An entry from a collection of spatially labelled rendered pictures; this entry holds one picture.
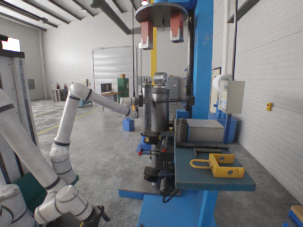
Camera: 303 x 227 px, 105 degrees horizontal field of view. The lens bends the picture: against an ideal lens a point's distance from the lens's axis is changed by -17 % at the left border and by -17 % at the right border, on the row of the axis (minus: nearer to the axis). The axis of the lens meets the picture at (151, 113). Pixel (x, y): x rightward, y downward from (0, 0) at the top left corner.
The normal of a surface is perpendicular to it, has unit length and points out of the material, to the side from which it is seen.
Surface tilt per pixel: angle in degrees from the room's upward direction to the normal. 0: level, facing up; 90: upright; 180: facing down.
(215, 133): 90
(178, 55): 90
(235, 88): 90
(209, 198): 90
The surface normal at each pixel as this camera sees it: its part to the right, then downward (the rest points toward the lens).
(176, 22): -0.55, 0.19
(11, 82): 0.99, 0.02
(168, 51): -0.14, 0.22
